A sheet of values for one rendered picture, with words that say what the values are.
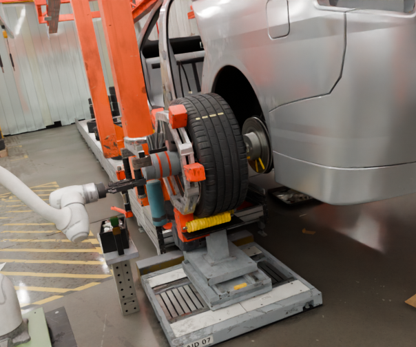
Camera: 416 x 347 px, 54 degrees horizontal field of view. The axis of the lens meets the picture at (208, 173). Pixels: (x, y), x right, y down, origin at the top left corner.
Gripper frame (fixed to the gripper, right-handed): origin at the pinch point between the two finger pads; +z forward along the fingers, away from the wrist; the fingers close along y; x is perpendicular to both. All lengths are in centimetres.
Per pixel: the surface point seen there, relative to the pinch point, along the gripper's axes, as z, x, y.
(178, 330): 3, -75, 16
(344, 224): 157, -83, -52
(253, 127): 70, 13, -11
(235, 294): 37, -69, 12
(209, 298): 23, -66, 12
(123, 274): -15, -58, -26
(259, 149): 69, 1, -5
